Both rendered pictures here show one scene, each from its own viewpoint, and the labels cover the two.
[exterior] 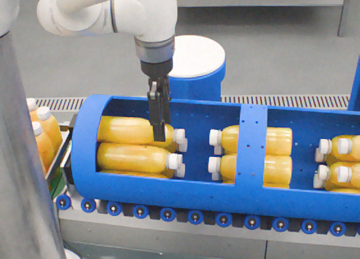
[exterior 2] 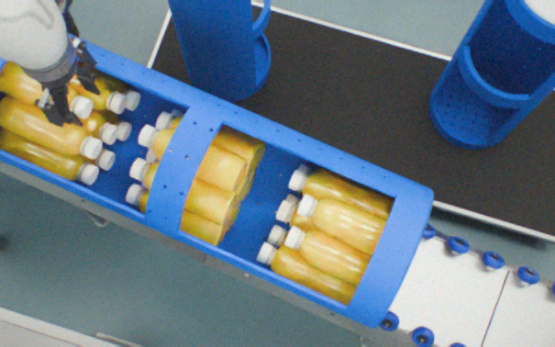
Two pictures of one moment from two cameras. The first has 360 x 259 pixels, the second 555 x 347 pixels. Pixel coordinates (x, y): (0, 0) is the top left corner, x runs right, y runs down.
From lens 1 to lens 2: 0.84 m
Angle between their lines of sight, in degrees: 35
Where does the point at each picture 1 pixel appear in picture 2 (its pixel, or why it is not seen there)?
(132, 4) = not seen: outside the picture
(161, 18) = (27, 58)
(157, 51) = (36, 74)
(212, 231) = not seen: hidden behind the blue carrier
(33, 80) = not seen: outside the picture
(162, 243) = (89, 207)
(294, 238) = not seen: hidden behind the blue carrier
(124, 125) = (31, 89)
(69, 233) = not seen: outside the picture
